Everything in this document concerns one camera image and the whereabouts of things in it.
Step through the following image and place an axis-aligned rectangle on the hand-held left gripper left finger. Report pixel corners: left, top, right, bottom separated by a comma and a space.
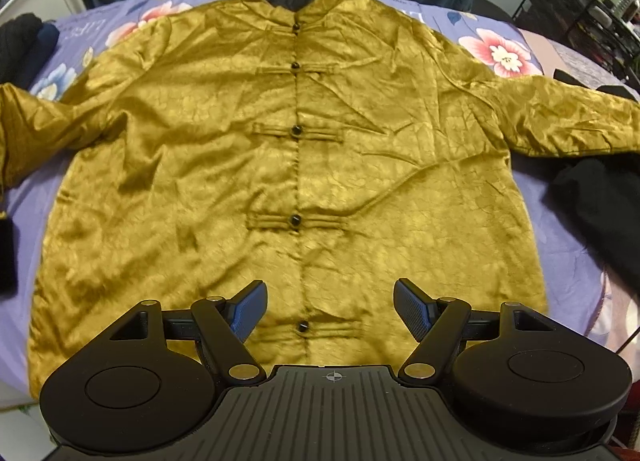
107, 279, 269, 385

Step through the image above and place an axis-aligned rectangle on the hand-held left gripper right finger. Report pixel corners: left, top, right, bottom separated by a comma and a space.
393, 277, 545, 385

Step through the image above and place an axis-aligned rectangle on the gold satin jacket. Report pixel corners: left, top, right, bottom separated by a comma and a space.
0, 0, 640, 400

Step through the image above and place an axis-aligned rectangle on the purple floral bed sheet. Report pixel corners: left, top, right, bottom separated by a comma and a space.
0, 0, 640, 394

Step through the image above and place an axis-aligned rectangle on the black cloth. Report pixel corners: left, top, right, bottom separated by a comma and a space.
549, 155, 640, 288

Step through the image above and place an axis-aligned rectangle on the navy blue cloth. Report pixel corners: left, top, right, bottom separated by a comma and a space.
20, 22, 62, 93

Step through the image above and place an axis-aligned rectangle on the black knitted sweater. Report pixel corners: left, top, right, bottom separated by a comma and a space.
0, 12, 44, 83

